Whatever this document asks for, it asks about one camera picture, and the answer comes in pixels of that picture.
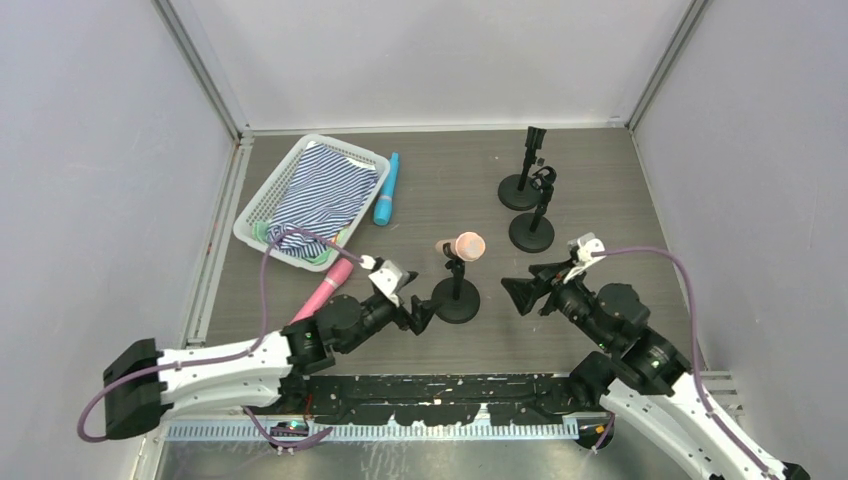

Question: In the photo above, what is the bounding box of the black microphone stand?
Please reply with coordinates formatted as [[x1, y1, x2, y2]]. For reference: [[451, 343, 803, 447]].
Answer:
[[497, 126, 547, 211], [508, 166, 557, 253], [431, 258, 481, 325]]

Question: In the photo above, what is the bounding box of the black front microphone stand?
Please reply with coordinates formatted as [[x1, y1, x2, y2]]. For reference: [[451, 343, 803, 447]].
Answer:
[[508, 166, 557, 253]]

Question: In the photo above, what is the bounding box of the beige microphone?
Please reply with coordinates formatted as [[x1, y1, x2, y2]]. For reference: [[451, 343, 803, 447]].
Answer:
[[435, 231, 486, 262]]

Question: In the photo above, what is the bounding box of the pink microphone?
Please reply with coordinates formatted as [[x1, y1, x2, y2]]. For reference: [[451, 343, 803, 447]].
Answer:
[[290, 258, 354, 323]]

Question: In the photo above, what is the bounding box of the blue microphone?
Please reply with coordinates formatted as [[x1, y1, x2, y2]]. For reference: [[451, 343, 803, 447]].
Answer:
[[373, 152, 400, 227]]

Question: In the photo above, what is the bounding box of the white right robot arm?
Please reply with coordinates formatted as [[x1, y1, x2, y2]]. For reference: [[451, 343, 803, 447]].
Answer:
[[501, 262, 810, 479]]

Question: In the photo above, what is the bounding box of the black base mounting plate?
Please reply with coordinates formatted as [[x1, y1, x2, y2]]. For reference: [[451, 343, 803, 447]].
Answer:
[[296, 373, 601, 427]]

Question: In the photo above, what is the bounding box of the blue striped cloth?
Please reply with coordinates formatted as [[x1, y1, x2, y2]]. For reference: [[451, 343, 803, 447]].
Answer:
[[264, 141, 379, 261]]

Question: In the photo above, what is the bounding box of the green cloth in basket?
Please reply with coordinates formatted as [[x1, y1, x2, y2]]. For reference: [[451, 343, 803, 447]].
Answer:
[[252, 221, 270, 243]]

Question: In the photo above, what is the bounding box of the white plastic basket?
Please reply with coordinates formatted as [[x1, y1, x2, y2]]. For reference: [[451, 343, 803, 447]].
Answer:
[[233, 134, 390, 272]]

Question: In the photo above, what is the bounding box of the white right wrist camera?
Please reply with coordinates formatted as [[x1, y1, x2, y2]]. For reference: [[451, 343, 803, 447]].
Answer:
[[563, 232, 606, 283]]

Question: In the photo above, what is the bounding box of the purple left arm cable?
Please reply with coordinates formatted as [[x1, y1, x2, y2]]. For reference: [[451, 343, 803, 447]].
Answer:
[[76, 226, 379, 444]]

